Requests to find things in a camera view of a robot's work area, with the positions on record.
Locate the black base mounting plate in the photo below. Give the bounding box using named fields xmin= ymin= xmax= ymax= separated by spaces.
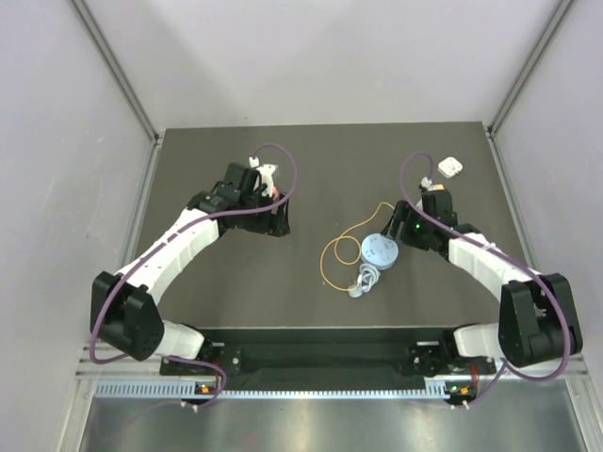
xmin=159 ymin=327 xmax=472 ymax=378

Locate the grey slotted cable duct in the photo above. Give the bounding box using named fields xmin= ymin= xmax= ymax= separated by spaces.
xmin=93 ymin=379 xmax=477 ymax=400

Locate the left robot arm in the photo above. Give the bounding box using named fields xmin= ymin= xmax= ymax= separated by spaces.
xmin=90 ymin=157 xmax=290 ymax=374

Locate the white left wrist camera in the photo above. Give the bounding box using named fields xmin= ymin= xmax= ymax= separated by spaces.
xmin=248 ymin=156 xmax=279 ymax=199

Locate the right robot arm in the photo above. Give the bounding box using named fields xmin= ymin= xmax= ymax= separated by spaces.
xmin=382 ymin=186 xmax=583 ymax=373

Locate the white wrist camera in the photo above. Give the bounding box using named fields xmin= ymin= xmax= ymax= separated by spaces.
xmin=248 ymin=156 xmax=279 ymax=199
xmin=419 ymin=176 xmax=434 ymax=191

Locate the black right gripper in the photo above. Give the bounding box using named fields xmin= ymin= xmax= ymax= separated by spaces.
xmin=383 ymin=200 xmax=435 ymax=250

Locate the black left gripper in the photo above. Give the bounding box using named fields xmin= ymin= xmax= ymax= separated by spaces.
xmin=238 ymin=188 xmax=289 ymax=237

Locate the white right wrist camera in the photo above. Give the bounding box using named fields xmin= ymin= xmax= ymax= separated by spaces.
xmin=419 ymin=176 xmax=434 ymax=191

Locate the aluminium frame rail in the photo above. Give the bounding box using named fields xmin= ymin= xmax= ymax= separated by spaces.
xmin=75 ymin=344 xmax=218 ymax=380

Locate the round light blue power strip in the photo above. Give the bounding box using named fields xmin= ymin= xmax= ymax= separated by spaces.
xmin=348 ymin=233 xmax=399 ymax=299

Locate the white square charger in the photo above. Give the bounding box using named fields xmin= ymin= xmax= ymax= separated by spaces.
xmin=437 ymin=156 xmax=464 ymax=179

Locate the yellow charging cable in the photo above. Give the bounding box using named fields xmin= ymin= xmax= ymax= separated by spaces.
xmin=319 ymin=202 xmax=397 ymax=289

